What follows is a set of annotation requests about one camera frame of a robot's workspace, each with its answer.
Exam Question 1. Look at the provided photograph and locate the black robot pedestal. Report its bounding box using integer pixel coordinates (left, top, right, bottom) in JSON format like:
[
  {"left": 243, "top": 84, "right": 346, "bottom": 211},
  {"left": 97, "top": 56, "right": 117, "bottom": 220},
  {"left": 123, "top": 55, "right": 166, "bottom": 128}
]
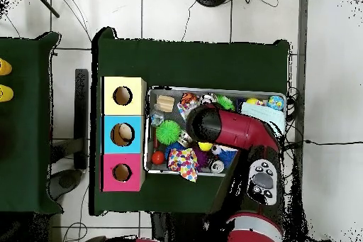
[{"left": 152, "top": 213, "right": 228, "bottom": 242}]

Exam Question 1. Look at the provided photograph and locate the side table with green cloth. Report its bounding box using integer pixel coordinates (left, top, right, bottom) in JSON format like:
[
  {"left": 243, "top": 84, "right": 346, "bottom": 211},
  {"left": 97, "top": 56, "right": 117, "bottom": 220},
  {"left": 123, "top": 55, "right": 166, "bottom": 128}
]
[{"left": 0, "top": 31, "right": 62, "bottom": 214}]

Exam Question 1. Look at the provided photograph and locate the yellow round object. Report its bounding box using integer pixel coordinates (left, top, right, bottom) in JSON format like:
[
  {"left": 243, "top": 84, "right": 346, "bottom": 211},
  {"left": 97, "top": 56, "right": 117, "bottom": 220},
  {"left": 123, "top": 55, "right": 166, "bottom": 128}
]
[
  {"left": 0, "top": 84, "right": 15, "bottom": 103},
  {"left": 0, "top": 59, "right": 12, "bottom": 77}
]

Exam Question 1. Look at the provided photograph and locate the orange tiger toy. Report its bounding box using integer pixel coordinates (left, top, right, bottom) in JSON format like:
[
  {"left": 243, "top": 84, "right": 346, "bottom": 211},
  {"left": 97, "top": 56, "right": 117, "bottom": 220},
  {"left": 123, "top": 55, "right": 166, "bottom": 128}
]
[{"left": 179, "top": 92, "right": 199, "bottom": 111}]

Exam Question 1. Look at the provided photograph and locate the crushed silver can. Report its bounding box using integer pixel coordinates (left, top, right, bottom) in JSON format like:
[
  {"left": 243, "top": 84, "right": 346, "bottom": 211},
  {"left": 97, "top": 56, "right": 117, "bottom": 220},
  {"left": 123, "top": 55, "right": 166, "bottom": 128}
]
[{"left": 201, "top": 92, "right": 219, "bottom": 106}]

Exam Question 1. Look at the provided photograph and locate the pale wooden block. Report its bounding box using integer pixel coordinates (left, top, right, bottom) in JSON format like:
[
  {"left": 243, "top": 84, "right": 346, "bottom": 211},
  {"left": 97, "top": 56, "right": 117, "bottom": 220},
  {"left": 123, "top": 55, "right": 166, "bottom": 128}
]
[{"left": 157, "top": 94, "right": 176, "bottom": 113}]

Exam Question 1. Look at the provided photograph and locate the red ball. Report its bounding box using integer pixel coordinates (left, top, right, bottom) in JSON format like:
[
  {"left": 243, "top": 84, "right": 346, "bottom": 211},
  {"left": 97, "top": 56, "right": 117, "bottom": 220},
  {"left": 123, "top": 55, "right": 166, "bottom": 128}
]
[{"left": 151, "top": 150, "right": 166, "bottom": 166}]

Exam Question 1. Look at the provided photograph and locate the wooden box with three holes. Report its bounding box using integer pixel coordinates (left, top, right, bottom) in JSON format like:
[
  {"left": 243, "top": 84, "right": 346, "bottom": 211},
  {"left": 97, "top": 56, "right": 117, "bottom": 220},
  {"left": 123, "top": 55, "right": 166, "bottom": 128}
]
[{"left": 101, "top": 76, "right": 147, "bottom": 193}]

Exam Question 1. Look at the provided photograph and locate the blue globe ball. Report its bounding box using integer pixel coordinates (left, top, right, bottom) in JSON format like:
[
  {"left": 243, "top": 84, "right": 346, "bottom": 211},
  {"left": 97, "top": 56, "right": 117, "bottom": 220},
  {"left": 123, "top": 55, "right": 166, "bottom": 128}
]
[{"left": 267, "top": 95, "right": 285, "bottom": 112}]

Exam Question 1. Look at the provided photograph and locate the mint green cloth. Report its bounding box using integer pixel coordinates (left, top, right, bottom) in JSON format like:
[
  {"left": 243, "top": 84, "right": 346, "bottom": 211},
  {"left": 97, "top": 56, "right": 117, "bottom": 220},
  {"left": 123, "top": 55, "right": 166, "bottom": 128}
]
[{"left": 240, "top": 102, "right": 286, "bottom": 136}]

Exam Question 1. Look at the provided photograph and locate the large green spiky ball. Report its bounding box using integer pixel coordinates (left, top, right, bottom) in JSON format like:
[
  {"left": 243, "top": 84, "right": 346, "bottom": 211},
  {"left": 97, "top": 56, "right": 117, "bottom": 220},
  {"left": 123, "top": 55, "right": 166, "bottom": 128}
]
[{"left": 155, "top": 119, "right": 182, "bottom": 145}]

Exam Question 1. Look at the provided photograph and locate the black rod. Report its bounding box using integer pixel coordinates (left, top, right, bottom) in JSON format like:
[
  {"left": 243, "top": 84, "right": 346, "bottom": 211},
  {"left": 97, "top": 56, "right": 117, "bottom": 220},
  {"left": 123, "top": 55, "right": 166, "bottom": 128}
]
[{"left": 29, "top": 0, "right": 60, "bottom": 18}]

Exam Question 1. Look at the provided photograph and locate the clear shallow mesh bin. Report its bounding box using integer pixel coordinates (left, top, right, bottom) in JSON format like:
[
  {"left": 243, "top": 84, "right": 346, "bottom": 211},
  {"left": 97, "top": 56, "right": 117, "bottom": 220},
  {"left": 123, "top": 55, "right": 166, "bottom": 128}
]
[{"left": 145, "top": 87, "right": 286, "bottom": 180}]

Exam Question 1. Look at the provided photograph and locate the small green spiky ball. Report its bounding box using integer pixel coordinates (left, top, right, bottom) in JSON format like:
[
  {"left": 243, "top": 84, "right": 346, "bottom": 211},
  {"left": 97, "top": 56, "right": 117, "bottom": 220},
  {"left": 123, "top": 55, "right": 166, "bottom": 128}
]
[{"left": 218, "top": 95, "right": 235, "bottom": 111}]

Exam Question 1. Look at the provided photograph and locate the polka dot colourful cloth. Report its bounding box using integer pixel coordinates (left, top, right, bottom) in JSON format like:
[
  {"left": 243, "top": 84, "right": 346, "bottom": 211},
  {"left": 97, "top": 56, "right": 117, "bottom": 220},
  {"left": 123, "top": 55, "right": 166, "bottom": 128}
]
[{"left": 167, "top": 148, "right": 199, "bottom": 183}]

